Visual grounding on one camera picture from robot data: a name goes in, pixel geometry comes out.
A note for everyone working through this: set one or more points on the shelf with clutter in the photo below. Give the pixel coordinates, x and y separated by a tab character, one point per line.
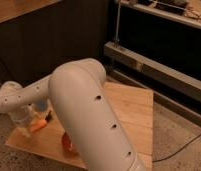
187	12

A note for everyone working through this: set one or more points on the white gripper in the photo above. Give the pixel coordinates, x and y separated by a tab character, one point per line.
22	118

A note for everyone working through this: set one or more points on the metal pole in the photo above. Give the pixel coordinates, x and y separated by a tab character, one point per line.
116	40

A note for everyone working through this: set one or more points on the blue cup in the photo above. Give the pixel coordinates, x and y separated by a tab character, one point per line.
41	105

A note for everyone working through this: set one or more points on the grey metal beam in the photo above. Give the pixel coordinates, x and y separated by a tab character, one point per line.
172	89

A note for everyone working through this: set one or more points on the dark red ceramic bowl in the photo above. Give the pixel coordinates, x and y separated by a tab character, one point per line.
67	144

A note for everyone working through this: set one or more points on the orange pepper with dark stem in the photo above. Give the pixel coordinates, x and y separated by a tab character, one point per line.
40	123

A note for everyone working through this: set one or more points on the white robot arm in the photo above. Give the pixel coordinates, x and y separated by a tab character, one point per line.
75	90

